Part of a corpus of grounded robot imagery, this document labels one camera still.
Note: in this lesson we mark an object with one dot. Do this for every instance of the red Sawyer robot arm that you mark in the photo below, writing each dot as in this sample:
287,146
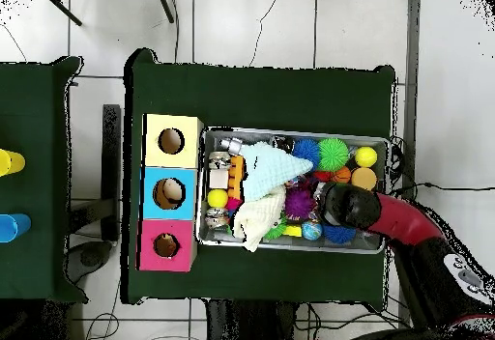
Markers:
406,220

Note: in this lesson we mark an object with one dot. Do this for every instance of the light blue waffle cloth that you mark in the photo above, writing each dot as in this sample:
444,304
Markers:
267,170

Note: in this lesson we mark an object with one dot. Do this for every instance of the dark green table cloth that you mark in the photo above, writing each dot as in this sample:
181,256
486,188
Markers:
34,85
251,92

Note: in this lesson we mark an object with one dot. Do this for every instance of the blue plastic cup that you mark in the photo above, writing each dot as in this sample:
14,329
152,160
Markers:
13,227

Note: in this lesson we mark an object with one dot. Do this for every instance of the wooden box with three holes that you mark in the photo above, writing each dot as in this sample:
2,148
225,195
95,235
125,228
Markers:
154,158

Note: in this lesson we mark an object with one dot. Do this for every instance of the purple spiky rubber ball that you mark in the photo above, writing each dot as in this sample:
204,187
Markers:
298,203

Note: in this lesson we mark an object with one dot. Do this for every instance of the black upright panel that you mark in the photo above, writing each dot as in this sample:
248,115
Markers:
111,162

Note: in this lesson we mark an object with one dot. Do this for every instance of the cream waffle cloth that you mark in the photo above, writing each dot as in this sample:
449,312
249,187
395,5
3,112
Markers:
259,216

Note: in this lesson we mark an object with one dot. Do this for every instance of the green spiky rubber ball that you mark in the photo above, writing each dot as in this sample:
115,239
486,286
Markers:
333,154

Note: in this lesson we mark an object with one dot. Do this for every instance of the blue spiky rubber ball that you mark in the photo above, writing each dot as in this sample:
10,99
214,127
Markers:
305,150

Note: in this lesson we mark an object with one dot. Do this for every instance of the dark blue spiky ball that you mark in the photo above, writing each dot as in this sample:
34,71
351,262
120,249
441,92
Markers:
339,234

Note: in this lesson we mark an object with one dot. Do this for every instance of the black stand leg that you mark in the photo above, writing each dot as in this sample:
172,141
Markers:
166,7
64,9

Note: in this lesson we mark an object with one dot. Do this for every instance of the dark grey stand base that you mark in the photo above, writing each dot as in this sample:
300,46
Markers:
91,257

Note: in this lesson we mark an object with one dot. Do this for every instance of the yellow plastic cup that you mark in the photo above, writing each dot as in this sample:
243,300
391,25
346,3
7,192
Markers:
11,162

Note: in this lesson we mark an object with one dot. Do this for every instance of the orange foam ball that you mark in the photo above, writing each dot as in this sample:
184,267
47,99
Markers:
363,177

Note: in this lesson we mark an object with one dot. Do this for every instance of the small orange basketball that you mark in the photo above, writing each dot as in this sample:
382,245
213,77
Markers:
342,174

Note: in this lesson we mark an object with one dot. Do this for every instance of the yellow smooth ball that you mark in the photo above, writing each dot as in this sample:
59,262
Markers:
366,156

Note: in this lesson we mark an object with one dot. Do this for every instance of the small globe ball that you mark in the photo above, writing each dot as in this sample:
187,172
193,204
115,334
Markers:
311,230

